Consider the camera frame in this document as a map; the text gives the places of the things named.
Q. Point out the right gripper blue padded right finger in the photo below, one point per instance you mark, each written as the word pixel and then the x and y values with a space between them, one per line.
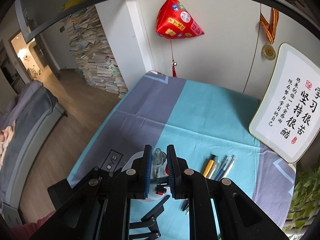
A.
pixel 174 172

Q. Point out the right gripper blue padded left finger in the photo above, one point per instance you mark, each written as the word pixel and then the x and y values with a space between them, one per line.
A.
pixel 146 168

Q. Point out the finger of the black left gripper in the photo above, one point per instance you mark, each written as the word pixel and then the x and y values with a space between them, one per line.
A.
pixel 149 221

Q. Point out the clear capped gel pen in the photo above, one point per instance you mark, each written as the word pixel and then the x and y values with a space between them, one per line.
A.
pixel 158 159

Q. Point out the blue clear gel pen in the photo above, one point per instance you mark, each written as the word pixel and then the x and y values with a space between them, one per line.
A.
pixel 223 168

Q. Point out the white clear gel pen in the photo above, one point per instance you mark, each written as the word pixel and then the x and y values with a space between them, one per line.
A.
pixel 229 166

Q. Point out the red utility knife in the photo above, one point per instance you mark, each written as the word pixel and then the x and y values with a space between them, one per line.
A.
pixel 160 190

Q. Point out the pink sleeved forearm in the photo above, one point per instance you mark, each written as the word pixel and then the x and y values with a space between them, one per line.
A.
pixel 25 231

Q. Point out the yellow black pen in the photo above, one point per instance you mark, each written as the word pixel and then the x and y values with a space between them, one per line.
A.
pixel 209 165

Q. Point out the teal and grey tablecloth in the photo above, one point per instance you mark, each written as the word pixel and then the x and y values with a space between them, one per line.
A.
pixel 199 120

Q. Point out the grey bed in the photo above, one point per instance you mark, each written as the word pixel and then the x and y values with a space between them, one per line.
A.
pixel 33 114

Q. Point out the framed calligraphy sign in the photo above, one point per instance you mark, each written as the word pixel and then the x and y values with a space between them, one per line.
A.
pixel 287 120

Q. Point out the green potted plant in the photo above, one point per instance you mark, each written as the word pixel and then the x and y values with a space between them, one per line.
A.
pixel 304 206

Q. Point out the tall stack of books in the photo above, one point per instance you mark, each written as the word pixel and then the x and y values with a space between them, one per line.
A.
pixel 93 54

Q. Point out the red hanging fabric ornament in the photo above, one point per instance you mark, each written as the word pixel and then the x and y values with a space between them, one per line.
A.
pixel 174 22

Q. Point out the striped ribbon medal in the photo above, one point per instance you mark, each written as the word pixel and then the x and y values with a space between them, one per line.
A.
pixel 270 31

